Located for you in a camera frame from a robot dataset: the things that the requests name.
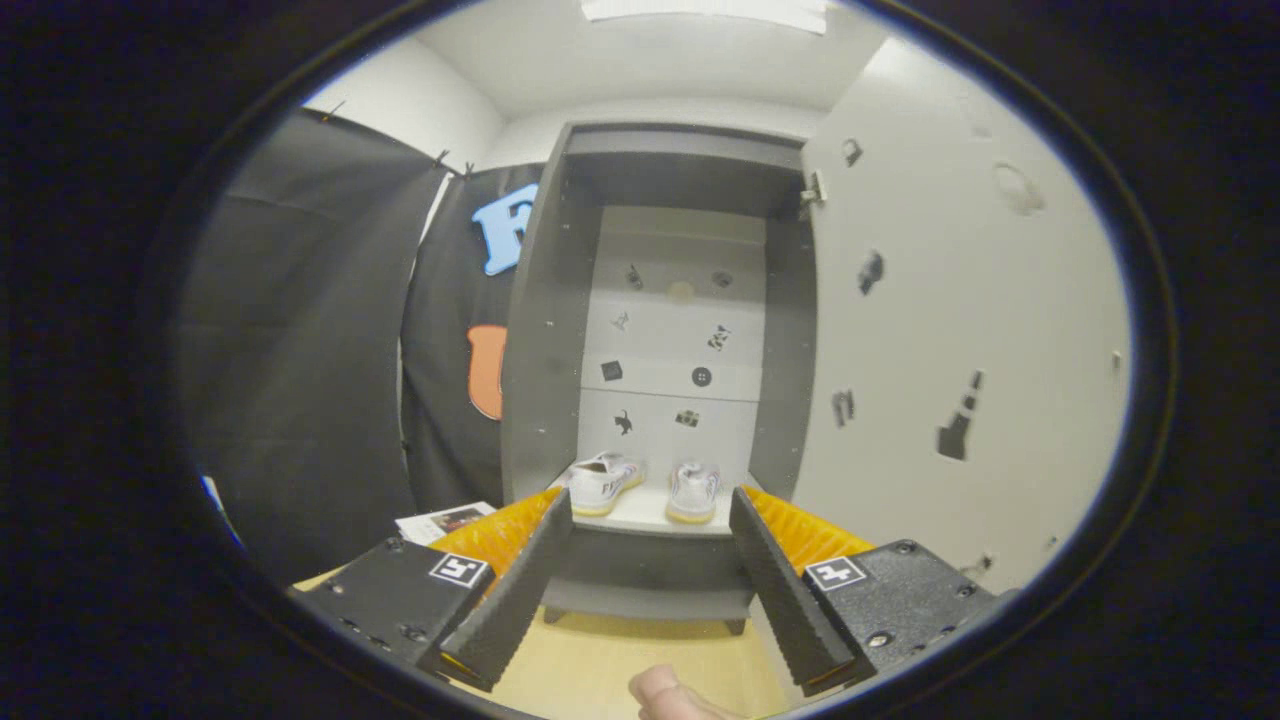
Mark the black backdrop cloth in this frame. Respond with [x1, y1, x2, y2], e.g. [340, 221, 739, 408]
[175, 108, 546, 586]

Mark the white canvas shoe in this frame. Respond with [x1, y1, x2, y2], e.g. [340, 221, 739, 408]
[665, 460, 723, 525]
[565, 452, 646, 517]

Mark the pale grey shoe cabinet door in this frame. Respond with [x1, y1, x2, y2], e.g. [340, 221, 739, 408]
[790, 38, 1133, 596]

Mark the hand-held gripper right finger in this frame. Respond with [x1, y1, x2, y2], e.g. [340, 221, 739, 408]
[728, 485, 1021, 698]

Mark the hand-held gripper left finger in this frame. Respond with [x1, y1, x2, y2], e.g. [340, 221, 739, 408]
[290, 488, 574, 693]

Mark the white book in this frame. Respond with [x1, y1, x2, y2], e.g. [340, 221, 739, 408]
[395, 502, 496, 546]

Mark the blue white object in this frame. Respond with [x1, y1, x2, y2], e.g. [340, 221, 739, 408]
[200, 475, 243, 548]

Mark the large ceiling light panel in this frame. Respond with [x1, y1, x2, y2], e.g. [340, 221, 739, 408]
[582, 0, 831, 36]

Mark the grey shoe cabinet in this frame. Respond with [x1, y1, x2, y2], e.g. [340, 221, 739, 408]
[498, 122, 823, 636]

